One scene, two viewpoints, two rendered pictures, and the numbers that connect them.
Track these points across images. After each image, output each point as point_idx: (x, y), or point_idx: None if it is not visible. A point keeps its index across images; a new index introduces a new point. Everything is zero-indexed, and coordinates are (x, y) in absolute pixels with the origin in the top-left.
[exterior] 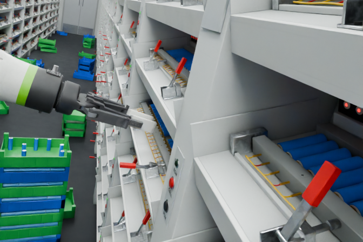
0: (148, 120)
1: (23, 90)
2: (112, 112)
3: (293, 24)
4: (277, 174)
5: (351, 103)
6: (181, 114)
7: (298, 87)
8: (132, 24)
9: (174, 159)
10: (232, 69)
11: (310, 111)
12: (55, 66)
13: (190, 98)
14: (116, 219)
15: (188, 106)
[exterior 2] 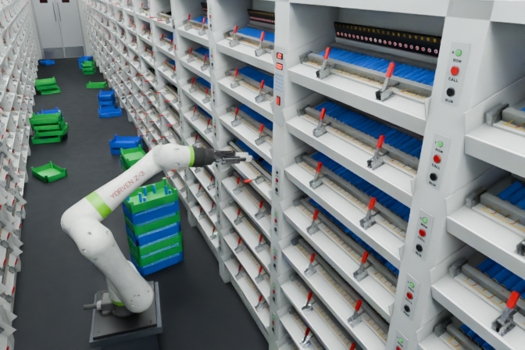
0: (248, 155)
1: (191, 160)
2: (230, 157)
3: (304, 132)
4: (312, 166)
5: None
6: (273, 153)
7: None
8: (193, 80)
9: (275, 171)
10: (290, 137)
11: None
12: (199, 144)
13: (276, 147)
14: (233, 219)
15: (276, 150)
